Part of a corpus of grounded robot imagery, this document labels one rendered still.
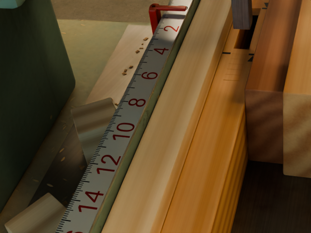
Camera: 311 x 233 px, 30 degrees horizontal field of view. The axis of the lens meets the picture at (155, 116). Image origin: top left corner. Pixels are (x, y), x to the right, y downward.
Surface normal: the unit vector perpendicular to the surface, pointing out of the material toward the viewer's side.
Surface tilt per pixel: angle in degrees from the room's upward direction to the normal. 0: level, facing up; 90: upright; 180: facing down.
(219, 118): 0
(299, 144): 90
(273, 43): 0
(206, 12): 0
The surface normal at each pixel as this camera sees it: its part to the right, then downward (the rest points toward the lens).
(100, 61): -0.15, -0.73
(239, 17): -0.29, 0.67
